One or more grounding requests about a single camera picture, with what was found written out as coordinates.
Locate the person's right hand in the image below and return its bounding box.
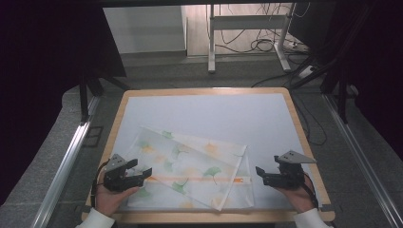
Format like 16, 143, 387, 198
274, 178, 316, 214

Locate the white board panel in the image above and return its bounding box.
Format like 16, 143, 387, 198
103, 5, 188, 55

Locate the aluminium floor rail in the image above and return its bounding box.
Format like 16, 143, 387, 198
30, 94, 102, 228
322, 93, 403, 228

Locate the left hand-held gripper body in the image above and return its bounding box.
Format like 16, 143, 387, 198
103, 154, 145, 193

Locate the white table mat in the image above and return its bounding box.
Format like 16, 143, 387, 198
89, 93, 323, 213

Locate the black metal stand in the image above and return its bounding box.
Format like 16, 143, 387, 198
78, 70, 131, 125
289, 4, 376, 125

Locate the tangle of black cables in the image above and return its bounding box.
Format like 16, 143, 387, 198
218, 3, 310, 55

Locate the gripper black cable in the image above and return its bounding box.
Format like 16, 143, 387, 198
300, 172, 319, 210
90, 161, 110, 208

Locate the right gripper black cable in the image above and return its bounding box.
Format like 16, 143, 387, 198
300, 172, 319, 210

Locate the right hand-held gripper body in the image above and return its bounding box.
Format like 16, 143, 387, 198
262, 150, 317, 191

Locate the person's left hand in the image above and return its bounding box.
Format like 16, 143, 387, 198
94, 182, 141, 219

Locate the white metal desk frame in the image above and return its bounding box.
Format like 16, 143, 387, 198
207, 3, 297, 74

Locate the wooden table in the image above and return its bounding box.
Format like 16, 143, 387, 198
81, 87, 336, 224

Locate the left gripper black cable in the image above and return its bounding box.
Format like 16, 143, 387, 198
90, 161, 110, 208

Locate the white power strip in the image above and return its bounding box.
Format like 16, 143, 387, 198
297, 65, 318, 80

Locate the dark curtain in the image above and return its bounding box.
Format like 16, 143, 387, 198
0, 0, 127, 207
286, 0, 403, 161

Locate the leaf print mesh laundry bag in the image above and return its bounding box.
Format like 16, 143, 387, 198
122, 124, 257, 213

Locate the black floor cable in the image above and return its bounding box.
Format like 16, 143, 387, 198
251, 71, 328, 147

